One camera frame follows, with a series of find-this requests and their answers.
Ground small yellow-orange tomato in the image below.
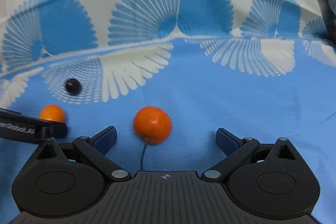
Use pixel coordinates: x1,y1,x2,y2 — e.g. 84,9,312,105
39,105,66,123

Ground orange with stem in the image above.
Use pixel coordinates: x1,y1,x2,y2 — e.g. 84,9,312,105
133,106,173,171

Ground blue patterned bed sheet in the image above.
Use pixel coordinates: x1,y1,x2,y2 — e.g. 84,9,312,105
1,0,335,223

